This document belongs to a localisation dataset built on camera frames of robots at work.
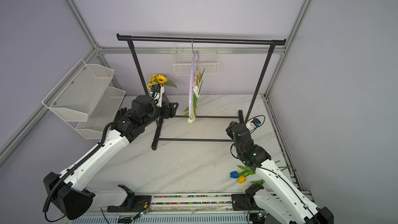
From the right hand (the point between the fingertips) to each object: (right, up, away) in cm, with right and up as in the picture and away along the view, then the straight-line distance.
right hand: (234, 127), depth 78 cm
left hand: (-32, +11, -4) cm, 34 cm away
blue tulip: (+1, -26, +3) cm, 26 cm away
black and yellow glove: (-73, +6, +29) cm, 79 cm away
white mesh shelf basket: (-77, +15, 0) cm, 79 cm away
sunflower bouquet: (-44, +27, +14) cm, 54 cm away
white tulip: (-21, +17, +22) cm, 35 cm away
